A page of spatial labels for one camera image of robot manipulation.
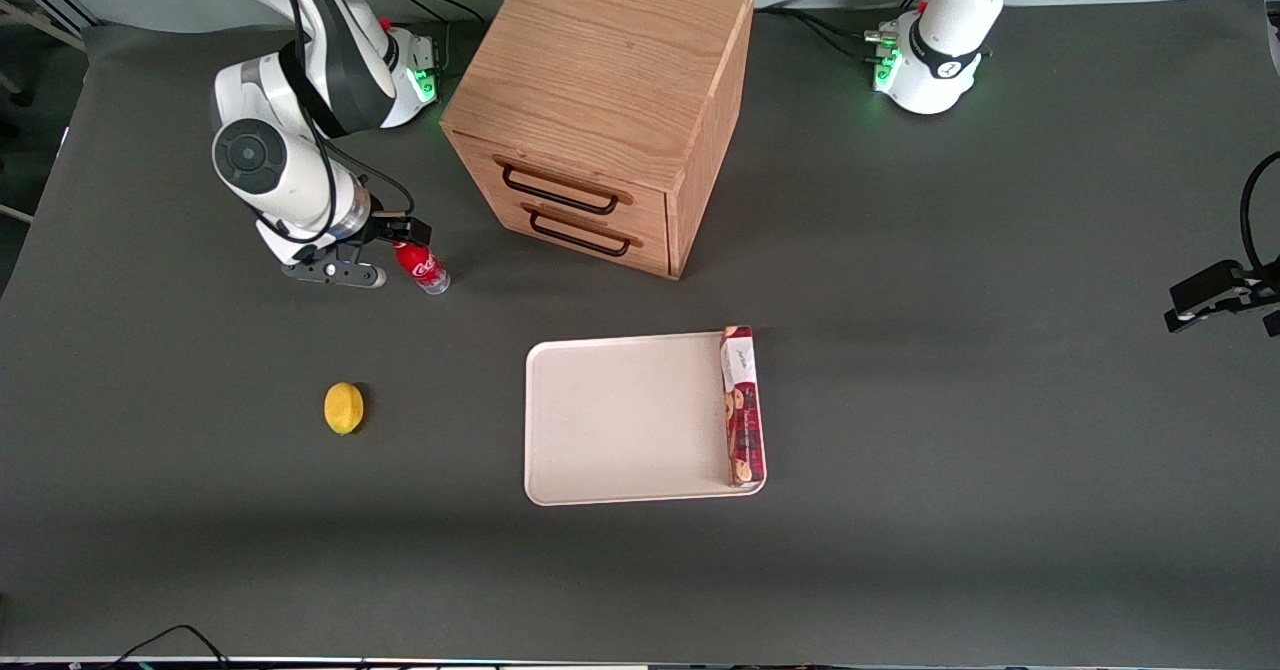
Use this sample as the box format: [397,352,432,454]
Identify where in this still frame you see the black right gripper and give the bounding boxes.
[352,209,434,250]

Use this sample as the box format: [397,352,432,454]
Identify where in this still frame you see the small red coke bottle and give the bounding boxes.
[392,240,452,296]

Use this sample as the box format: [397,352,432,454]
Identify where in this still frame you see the beige plastic tray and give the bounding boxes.
[524,330,768,507]

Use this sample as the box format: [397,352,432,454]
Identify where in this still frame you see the yellow lemon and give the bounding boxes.
[323,382,367,436]

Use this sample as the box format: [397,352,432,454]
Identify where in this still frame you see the wooden two-drawer cabinet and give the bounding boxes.
[439,0,756,282]

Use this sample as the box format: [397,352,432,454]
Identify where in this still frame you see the red cookie box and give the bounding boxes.
[720,325,768,489]

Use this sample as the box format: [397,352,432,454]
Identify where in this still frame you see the dark grey table mat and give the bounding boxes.
[0,0,1280,664]

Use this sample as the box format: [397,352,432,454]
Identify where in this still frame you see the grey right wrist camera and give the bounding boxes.
[279,252,388,291]

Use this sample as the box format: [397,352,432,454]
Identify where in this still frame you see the black wire drawer handle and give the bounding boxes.
[500,163,620,217]
[527,208,634,258]

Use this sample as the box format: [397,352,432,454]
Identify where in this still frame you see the black cable along right arm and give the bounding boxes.
[262,0,417,247]

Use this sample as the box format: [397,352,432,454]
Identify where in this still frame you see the thin black table-edge cable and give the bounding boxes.
[98,624,233,670]

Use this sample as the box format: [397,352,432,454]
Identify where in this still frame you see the black left arm base cables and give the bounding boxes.
[755,0,933,63]

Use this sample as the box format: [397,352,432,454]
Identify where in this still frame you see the black clamp mount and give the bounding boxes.
[1163,259,1280,339]

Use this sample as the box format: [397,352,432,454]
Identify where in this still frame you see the black looped cable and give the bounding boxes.
[1239,150,1280,273]

